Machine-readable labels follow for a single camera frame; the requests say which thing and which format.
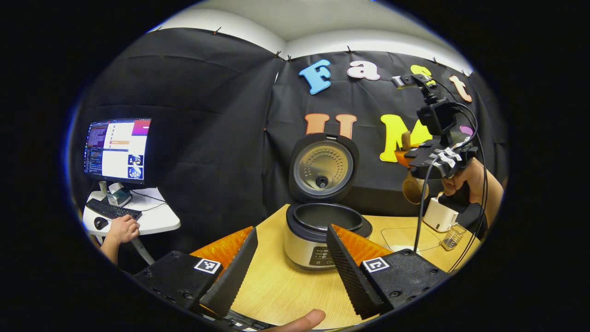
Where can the white toaster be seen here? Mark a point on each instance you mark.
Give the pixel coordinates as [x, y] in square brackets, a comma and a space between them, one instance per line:
[440, 214]

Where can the white side table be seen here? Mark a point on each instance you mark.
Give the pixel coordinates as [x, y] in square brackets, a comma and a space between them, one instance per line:
[159, 216]

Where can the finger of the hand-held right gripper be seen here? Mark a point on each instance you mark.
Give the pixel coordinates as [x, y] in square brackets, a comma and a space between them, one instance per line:
[424, 154]

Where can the clear plastic rice box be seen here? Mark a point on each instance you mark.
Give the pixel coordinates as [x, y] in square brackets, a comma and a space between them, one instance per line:
[405, 237]

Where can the black computer mouse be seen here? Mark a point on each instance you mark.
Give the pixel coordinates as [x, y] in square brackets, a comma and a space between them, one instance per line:
[101, 223]

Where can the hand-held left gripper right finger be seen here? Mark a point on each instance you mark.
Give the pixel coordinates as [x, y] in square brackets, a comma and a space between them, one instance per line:
[349, 272]

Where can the wooden spoon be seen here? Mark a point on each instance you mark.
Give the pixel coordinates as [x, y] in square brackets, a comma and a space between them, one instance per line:
[412, 191]

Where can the black keyboard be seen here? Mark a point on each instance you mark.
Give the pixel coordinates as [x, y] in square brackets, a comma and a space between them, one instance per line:
[113, 210]

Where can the small grey desk device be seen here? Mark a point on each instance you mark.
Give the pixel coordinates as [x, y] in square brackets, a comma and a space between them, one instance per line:
[117, 194]

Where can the silver black rice cooker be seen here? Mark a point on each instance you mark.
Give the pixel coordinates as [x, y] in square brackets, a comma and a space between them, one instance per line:
[304, 240]

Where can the computer monitor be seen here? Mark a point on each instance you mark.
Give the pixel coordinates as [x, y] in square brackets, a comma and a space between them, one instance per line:
[117, 150]

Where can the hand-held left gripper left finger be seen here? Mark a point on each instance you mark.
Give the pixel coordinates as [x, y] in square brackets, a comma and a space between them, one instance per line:
[236, 272]

